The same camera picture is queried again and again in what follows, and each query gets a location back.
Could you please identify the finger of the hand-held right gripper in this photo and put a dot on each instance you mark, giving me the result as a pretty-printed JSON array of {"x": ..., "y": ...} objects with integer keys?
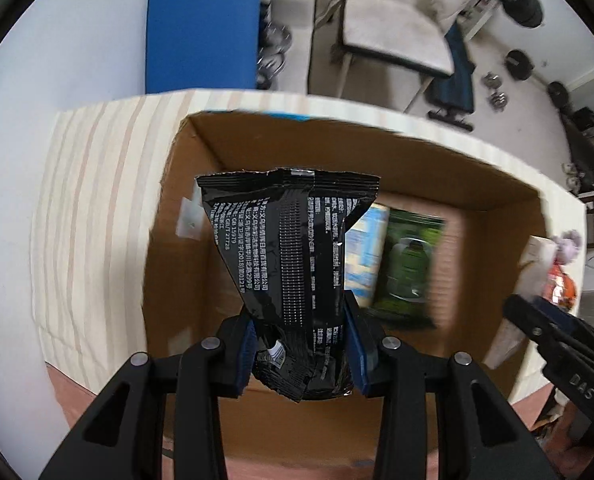
[{"x": 529, "y": 317}]

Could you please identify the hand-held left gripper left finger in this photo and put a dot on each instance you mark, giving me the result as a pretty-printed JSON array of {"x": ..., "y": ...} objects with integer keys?
[{"x": 244, "y": 356}]

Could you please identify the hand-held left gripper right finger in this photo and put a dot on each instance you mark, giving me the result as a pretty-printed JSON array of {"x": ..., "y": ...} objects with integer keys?
[{"x": 360, "y": 357}]

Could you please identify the black wet wipes packet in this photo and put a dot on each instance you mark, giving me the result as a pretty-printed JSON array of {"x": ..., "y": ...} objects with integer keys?
[{"x": 292, "y": 260}]

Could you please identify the brown cardboard box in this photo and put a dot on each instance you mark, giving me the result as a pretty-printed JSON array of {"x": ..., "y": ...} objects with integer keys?
[{"x": 457, "y": 200}]

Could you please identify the orange packet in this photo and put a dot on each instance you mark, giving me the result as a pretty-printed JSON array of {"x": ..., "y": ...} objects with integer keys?
[{"x": 559, "y": 287}]

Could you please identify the purple plush toy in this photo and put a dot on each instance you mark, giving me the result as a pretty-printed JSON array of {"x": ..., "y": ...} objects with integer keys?
[{"x": 569, "y": 247}]

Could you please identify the blue and white packet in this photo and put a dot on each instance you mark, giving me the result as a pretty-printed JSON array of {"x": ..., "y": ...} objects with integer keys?
[{"x": 364, "y": 255}]

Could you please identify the green packet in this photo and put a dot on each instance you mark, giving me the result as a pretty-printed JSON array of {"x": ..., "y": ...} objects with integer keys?
[{"x": 409, "y": 265}]

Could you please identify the striped beige bed cover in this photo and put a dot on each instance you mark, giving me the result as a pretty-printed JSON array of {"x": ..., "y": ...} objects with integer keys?
[{"x": 97, "y": 220}]

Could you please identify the black weight plate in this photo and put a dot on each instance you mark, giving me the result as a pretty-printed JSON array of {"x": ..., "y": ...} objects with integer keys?
[
  {"x": 529, "y": 5},
  {"x": 559, "y": 95},
  {"x": 520, "y": 65}
]

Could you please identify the small chrome dumbbells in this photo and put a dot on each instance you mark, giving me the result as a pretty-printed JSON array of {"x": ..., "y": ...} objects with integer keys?
[{"x": 496, "y": 91}]

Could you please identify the dark blue weight bench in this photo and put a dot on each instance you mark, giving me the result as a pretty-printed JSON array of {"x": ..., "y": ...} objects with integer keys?
[{"x": 454, "y": 85}]

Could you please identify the beige chair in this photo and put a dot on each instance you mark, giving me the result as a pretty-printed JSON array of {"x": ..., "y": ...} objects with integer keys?
[{"x": 392, "y": 35}]

